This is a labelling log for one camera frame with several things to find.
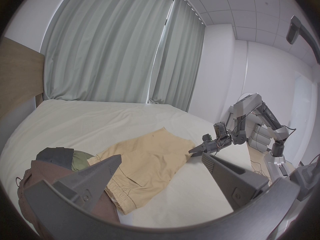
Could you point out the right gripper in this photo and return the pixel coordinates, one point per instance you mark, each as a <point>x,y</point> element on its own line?
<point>217,145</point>

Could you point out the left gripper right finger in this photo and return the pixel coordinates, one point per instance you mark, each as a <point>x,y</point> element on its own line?
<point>235,184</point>

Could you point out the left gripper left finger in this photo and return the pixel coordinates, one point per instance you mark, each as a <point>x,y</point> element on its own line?
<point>87,184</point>

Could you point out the tan shorts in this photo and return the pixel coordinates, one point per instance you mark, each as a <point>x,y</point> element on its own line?
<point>150,156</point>

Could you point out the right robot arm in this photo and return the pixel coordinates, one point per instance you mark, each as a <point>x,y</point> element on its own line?
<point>246,104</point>

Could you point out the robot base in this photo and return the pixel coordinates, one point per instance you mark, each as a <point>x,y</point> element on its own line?
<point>276,167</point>

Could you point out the bed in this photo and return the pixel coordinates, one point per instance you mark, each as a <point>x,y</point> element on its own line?
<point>100,124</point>

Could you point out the olive green garment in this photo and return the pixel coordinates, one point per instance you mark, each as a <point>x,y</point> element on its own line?
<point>80,159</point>

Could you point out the black garment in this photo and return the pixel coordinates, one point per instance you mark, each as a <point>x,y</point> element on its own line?
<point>53,155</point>

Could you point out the brown garment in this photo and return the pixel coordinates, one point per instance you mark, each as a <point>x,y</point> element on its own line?
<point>37,174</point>

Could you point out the pale green curtain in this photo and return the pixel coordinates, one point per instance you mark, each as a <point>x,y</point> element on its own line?
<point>182,59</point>
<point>100,46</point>

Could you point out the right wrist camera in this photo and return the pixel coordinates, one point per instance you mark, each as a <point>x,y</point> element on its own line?
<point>207,137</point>

